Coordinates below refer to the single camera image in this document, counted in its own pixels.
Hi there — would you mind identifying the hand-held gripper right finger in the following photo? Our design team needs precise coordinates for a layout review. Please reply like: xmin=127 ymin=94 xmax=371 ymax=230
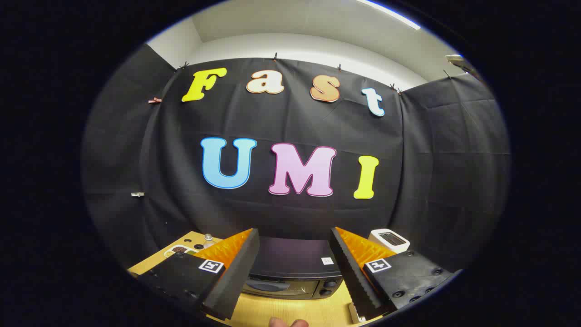
xmin=329 ymin=227 xmax=455 ymax=321

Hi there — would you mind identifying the white divided spice dish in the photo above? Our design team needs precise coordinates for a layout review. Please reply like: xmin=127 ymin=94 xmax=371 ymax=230
xmin=164 ymin=245 xmax=200 ymax=258

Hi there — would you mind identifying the grey metal object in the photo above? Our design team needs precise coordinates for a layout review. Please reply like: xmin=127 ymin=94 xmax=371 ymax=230
xmin=445 ymin=54 xmax=478 ymax=77

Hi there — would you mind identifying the white bread toaster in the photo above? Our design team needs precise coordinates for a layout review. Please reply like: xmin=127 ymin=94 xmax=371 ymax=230
xmin=369 ymin=228 xmax=411 ymax=254

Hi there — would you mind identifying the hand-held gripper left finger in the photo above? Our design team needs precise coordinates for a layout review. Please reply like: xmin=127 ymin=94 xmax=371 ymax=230
xmin=136 ymin=228 xmax=261 ymax=321

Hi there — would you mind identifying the black toaster oven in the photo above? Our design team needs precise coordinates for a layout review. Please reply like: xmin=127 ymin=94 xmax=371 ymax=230
xmin=243 ymin=236 xmax=346 ymax=300

